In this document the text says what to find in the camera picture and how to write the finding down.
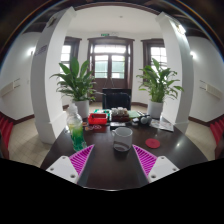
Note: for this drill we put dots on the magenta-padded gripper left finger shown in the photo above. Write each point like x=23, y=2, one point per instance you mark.
x=79, y=159

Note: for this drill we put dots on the red round coaster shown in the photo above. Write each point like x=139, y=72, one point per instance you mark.
x=152, y=143

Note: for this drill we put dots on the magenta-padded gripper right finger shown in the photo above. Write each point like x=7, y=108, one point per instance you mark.
x=146, y=160

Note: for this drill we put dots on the white mug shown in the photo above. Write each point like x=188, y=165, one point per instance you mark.
x=123, y=135

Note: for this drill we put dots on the printed magazine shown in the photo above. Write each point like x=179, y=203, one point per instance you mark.
x=162, y=125

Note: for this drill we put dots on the wooden tea tray with cups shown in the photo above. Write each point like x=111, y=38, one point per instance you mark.
x=120, y=113

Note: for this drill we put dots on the black chair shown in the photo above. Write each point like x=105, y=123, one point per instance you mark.
x=116, y=99

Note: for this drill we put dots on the clear bottle with green drink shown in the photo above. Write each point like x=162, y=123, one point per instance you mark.
x=76, y=133

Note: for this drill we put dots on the red plastic box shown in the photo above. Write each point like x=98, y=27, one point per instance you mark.
x=97, y=119

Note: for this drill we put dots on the small black box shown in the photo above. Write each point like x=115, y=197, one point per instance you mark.
x=117, y=124

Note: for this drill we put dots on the large-leaved plant in white pot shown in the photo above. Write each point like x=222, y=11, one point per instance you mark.
x=78, y=83

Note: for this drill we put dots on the dark round teapot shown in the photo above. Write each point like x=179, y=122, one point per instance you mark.
x=145, y=120

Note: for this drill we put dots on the slender-leaved plant in white pot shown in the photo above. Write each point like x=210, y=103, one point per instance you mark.
x=159, y=83

